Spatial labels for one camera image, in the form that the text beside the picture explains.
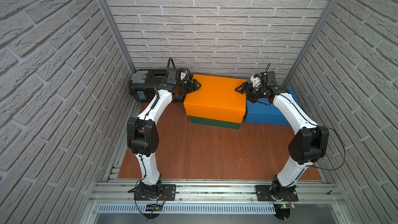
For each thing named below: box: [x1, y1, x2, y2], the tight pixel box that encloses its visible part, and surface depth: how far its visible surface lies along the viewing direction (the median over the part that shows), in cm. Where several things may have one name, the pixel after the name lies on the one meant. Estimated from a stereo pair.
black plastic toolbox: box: [129, 69, 167, 104], surface depth 102 cm
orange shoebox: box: [183, 74, 247, 124], surface depth 85 cm
